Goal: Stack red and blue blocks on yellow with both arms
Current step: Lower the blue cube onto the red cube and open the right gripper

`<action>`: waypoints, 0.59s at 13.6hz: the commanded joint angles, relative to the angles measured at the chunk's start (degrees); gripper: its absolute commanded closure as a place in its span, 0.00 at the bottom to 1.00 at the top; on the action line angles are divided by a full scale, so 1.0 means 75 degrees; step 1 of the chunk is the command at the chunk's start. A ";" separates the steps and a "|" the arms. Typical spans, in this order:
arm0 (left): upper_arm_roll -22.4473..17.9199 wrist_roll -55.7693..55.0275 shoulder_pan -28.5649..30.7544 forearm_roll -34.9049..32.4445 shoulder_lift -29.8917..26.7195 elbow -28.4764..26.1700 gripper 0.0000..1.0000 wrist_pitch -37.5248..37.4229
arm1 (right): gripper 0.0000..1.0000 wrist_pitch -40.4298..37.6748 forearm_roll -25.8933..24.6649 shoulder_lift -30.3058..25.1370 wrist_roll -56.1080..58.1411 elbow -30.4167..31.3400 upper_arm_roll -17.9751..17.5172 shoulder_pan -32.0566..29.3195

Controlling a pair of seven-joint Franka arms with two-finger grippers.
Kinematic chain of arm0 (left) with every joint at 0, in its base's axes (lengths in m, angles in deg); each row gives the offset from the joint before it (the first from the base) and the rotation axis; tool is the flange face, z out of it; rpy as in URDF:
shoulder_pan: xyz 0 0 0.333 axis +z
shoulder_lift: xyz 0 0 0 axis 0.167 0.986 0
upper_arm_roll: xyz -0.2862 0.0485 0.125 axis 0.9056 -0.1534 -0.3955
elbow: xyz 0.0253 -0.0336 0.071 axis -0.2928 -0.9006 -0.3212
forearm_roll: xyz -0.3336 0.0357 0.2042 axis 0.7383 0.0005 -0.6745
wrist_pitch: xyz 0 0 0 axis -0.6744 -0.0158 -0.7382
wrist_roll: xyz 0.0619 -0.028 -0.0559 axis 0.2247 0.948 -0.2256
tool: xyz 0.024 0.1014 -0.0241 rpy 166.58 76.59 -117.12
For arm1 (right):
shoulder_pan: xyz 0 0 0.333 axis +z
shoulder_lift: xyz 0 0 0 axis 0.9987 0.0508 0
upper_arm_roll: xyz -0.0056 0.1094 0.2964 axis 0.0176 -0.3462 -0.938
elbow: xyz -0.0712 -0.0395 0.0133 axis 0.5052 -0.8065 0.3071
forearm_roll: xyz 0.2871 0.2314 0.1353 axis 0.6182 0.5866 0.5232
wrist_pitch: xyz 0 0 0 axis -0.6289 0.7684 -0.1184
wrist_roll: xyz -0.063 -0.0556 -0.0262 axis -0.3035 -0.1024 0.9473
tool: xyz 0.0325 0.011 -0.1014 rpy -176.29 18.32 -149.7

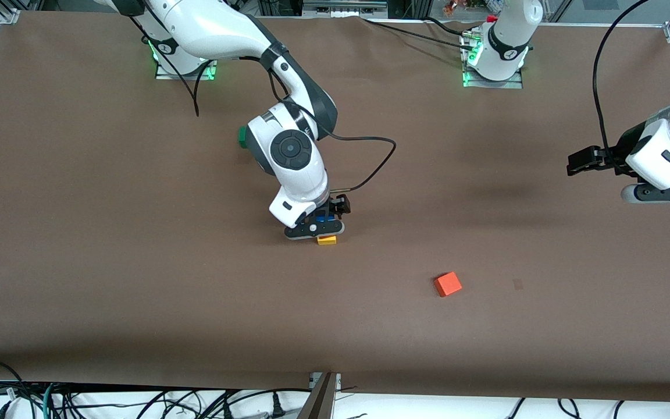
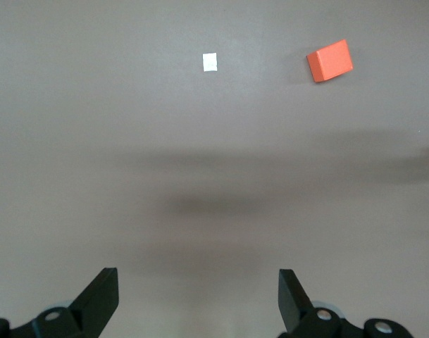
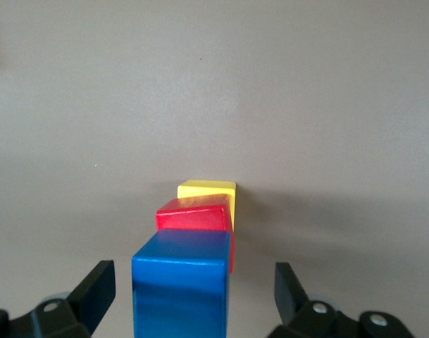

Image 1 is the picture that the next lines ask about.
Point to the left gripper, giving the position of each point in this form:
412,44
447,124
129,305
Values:
616,156

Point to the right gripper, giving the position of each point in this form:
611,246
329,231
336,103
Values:
335,208

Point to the blue cube block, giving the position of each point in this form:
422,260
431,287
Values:
324,220

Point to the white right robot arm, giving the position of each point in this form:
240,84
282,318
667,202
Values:
218,29

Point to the yellow cube block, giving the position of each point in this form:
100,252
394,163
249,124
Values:
327,240

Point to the green cube block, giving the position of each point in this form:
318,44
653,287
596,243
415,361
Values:
242,138

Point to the brown table cover sheet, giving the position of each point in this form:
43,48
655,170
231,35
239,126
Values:
335,326

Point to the orange cube block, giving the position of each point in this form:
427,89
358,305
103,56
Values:
448,284

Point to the black power plug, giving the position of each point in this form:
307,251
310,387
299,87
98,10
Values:
278,406

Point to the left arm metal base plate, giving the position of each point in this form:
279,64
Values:
486,83

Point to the silver metal bracket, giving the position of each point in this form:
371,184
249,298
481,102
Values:
338,379

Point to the brown wooden post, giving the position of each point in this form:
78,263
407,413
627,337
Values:
319,401

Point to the silver aluminium frame rail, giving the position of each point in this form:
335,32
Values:
344,7

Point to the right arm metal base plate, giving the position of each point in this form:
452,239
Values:
163,74

